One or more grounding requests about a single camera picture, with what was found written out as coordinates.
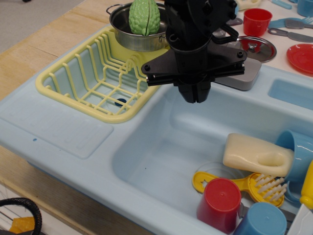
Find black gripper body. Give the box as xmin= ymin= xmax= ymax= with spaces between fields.
xmin=141 ymin=36 xmax=248 ymax=88

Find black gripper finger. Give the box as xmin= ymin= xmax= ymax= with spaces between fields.
xmin=178 ymin=83 xmax=196 ymax=103
xmin=196 ymin=82 xmax=211 ymax=103

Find grey toy faucet with lever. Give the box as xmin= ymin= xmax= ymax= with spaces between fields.
xmin=210 ymin=25 xmax=261 ymax=91

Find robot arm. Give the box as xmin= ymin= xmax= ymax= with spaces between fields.
xmin=141 ymin=0 xmax=247 ymax=103

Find steel pot lid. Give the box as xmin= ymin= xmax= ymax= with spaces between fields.
xmin=237 ymin=36 xmax=277 ymax=63

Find cream toy bottle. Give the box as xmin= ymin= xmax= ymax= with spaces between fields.
xmin=223 ymin=133 xmax=294 ymax=177

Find green toy vegetable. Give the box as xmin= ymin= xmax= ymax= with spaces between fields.
xmin=129 ymin=0 xmax=160 ymax=36

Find red cup on table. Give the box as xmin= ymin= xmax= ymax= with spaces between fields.
xmin=243 ymin=8 xmax=272 ymax=37

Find steel pot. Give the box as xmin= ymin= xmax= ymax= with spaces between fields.
xmin=106 ymin=2 xmax=168 ymax=52

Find light blue toy sink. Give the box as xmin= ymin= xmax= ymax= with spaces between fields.
xmin=0 ymin=26 xmax=313 ymax=235

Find yellow dish rack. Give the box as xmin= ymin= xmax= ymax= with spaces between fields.
xmin=35 ymin=25 xmax=169 ymax=123

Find red plate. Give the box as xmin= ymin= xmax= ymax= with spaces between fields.
xmin=286 ymin=44 xmax=313 ymax=76

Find grey toy knife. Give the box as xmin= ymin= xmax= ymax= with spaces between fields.
xmin=268 ymin=28 xmax=313 ymax=43

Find grey toy spatula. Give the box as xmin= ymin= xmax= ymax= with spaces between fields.
xmin=285 ymin=19 xmax=313 ymax=29

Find blue cup lying sideways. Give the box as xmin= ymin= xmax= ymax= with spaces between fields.
xmin=275 ymin=130 xmax=313 ymax=204

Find red cup in sink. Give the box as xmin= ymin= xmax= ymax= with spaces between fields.
xmin=196 ymin=178 xmax=242 ymax=234

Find yellow dish brush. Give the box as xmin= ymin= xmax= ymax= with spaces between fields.
xmin=192 ymin=171 xmax=288 ymax=207

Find blue cup on table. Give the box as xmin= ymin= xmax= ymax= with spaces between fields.
xmin=297 ymin=0 xmax=313 ymax=17

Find blue cup front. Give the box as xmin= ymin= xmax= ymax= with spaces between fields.
xmin=233 ymin=202 xmax=287 ymax=235

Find yellow toy bottle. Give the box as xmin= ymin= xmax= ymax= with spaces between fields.
xmin=299 ymin=161 xmax=313 ymax=210

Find white object corner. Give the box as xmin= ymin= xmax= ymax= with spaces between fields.
xmin=287 ymin=204 xmax=313 ymax=235

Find orange object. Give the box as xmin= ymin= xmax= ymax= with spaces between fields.
xmin=9 ymin=216 xmax=35 ymax=234

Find black cable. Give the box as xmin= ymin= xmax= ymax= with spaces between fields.
xmin=0 ymin=197 xmax=43 ymax=235

